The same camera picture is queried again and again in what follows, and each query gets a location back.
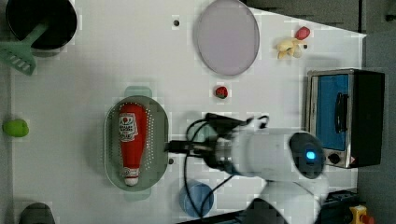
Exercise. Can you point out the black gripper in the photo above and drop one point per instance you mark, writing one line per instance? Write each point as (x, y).
(217, 146)

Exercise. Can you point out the red plush ketchup bottle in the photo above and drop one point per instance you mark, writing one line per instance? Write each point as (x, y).
(133, 126)

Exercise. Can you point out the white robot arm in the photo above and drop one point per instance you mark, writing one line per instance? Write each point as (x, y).
(289, 160)

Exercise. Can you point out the green oval strainer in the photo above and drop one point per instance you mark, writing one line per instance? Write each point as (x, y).
(154, 159)

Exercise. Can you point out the green mug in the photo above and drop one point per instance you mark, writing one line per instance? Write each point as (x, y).
(202, 133)

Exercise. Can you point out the plush strawberry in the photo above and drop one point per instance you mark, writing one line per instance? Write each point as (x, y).
(221, 92)

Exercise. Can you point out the purple round plate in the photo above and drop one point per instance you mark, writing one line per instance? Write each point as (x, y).
(227, 37)

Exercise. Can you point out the yellow plush banana toy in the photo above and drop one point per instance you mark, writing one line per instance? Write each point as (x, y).
(291, 47)

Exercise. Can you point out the dark grey round object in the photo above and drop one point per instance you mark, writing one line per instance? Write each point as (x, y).
(37, 213)

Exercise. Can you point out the green plush pepper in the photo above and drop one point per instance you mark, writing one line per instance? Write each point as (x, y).
(16, 128)

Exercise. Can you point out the silver toaster oven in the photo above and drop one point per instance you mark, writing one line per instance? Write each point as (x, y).
(344, 109)

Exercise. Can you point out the green slotted spatula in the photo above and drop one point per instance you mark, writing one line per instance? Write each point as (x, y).
(18, 55)

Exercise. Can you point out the yellow red emergency button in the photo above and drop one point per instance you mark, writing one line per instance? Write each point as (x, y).
(360, 216)

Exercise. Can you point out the black pot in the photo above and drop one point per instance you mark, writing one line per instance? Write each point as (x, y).
(59, 16)

